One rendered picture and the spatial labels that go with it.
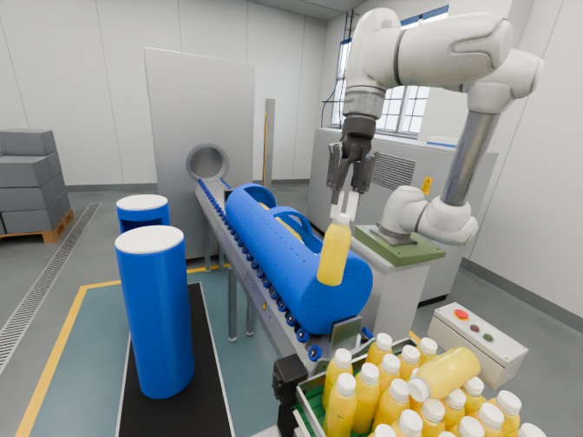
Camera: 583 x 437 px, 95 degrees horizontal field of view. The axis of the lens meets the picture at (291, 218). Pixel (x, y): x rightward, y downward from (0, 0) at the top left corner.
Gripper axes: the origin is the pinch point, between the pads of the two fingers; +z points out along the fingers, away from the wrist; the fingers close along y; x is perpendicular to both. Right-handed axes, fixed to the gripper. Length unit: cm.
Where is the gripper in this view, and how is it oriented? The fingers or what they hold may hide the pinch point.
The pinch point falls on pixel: (343, 205)
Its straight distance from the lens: 66.8
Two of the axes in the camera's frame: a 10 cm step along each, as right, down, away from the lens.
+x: 4.3, 2.4, -8.7
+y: -8.9, -0.4, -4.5
